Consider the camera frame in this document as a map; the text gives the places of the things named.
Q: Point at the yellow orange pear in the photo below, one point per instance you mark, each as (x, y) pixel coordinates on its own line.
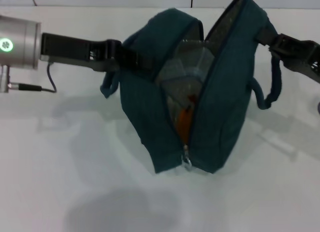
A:
(186, 121)

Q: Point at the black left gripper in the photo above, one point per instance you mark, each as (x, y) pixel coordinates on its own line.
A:
(65, 51)

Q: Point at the dark teal insulated lunch bag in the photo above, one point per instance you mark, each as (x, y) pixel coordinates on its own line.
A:
(140, 104)

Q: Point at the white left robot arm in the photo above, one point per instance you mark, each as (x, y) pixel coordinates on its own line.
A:
(20, 41)

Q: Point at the clear plastic food container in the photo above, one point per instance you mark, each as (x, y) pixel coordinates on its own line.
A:
(185, 64)

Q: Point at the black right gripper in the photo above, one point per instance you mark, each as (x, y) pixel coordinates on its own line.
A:
(302, 56)

